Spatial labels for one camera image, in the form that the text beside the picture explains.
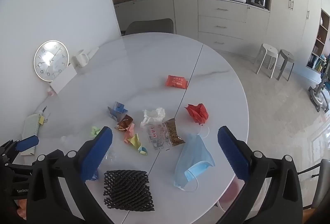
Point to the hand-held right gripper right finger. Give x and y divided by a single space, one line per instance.
233 154

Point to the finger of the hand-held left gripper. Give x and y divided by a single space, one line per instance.
27 142
55 155

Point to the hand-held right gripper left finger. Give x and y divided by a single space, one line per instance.
96 154

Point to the small clear plastic wrapper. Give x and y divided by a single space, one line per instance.
110 155

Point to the clear plastic piece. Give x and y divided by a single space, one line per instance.
66 139

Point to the blue foil wrapper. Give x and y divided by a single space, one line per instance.
94 177

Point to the green paper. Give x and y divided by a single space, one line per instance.
96 130

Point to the white waste bin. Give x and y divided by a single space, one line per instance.
230 191

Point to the pink paper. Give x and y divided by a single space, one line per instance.
129 135

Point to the blue face mask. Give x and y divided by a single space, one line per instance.
193 159

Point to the brown candy wrapper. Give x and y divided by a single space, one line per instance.
125 122

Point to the blue yellow paper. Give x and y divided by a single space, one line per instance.
143 150

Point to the black foam net sleeve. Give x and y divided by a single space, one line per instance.
127 189

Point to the crushed blue white carton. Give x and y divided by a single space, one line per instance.
117 109

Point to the red paper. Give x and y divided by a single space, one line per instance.
197 112

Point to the clear snack wrapper brown contents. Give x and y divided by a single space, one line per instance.
162 136

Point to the white tissue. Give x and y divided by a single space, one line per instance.
154 114

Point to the red snack packet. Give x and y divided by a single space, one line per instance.
176 81

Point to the person's left hand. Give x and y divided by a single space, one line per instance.
22 211

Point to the yellow binder clip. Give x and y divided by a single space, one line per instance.
41 119

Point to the black pen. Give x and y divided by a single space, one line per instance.
43 109

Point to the small pink bottle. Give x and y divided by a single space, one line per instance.
51 91

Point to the white card box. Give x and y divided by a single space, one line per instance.
64 79

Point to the white mug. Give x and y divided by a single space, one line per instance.
81 59

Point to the white oblong device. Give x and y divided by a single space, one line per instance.
92 51

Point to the upright vacuum cleaner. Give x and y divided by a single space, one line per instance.
318 94

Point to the white plastic stool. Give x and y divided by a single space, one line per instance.
266 50

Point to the grey plastic stool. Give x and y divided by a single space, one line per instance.
286 55

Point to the beige cabinet with drawers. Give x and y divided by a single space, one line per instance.
221 23

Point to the grey upholstered chair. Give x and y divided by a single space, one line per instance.
149 25

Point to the open bookshelf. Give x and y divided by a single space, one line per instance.
319 41

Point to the round white wall clock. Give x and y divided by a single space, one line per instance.
51 60

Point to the grey chair with metal frame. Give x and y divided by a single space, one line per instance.
322 182

